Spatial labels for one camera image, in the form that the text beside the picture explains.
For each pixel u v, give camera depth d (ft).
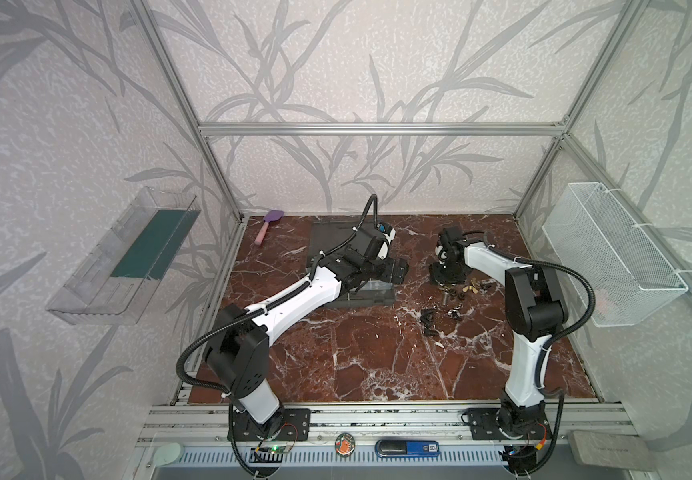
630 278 1.98
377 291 3.24
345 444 2.32
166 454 2.28
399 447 2.19
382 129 3.06
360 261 2.07
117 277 2.11
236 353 1.44
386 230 2.42
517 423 2.13
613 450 2.23
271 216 4.01
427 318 3.00
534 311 1.77
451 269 2.86
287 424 2.39
